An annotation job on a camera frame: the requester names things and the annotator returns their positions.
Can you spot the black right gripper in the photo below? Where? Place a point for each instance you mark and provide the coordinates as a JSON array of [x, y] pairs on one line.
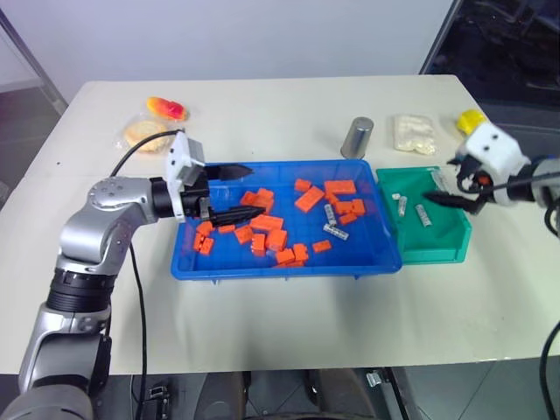
[[472, 177]]

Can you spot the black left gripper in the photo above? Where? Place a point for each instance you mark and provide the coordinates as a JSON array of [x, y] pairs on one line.
[[194, 199]]

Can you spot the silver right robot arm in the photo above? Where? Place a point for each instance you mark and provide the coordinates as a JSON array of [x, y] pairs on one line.
[[544, 179]]

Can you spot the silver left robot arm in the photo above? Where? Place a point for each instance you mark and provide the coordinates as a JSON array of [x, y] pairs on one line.
[[87, 227]]

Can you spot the silver metal pieces in bin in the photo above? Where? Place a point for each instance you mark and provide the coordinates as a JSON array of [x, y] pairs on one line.
[[424, 216]]

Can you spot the green plastic bin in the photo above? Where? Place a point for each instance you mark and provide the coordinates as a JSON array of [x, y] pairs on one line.
[[431, 249]]

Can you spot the blue plastic bin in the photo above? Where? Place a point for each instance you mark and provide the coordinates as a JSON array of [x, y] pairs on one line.
[[245, 269]]

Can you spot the small orange toy brick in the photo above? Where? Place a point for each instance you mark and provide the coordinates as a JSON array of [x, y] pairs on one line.
[[204, 243], [321, 246], [300, 253], [277, 240], [284, 256], [343, 207], [332, 199], [205, 227], [358, 207], [265, 197], [258, 243], [348, 219], [243, 234], [249, 199], [302, 184]]

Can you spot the silver printed battery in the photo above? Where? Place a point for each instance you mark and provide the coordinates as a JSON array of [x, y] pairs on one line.
[[440, 181], [396, 196], [330, 214], [402, 206]]

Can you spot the flat orange toy brick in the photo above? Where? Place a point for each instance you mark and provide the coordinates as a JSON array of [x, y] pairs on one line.
[[226, 228], [289, 264]]

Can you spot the large orange toy brick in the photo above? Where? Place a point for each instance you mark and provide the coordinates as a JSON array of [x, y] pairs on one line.
[[267, 223], [340, 187], [309, 199]]

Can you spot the yellow plastic toy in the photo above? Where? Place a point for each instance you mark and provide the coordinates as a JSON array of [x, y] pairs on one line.
[[469, 120]]

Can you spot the white snack packet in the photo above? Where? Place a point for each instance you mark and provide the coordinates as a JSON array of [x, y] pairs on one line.
[[413, 131]]

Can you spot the orange yellow toy fruit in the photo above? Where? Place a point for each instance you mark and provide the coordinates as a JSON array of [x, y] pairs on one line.
[[166, 108]]

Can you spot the silver metal can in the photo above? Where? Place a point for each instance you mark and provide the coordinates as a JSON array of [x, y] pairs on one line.
[[356, 140]]

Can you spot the silver metal pieces in tray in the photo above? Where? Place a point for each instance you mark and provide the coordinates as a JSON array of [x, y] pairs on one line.
[[336, 232]]

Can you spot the wrapped round cookie pack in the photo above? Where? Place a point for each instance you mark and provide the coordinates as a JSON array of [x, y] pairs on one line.
[[142, 133]]

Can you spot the dark glass panel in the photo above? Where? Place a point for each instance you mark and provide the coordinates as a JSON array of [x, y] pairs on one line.
[[503, 52]]

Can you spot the black box under table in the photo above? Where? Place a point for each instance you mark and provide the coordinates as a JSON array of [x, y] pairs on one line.
[[158, 402]]

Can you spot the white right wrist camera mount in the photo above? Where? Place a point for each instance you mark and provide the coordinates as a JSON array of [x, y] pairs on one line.
[[492, 149]]

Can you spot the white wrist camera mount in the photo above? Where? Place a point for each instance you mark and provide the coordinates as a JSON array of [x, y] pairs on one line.
[[180, 153], [492, 149]]

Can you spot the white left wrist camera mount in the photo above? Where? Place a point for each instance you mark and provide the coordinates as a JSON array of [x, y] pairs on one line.
[[180, 153]]

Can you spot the silver metal bracket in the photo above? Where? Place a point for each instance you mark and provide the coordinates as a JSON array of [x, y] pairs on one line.
[[375, 378]]

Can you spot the grey metal frame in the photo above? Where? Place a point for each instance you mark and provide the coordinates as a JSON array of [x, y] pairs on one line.
[[41, 70]]

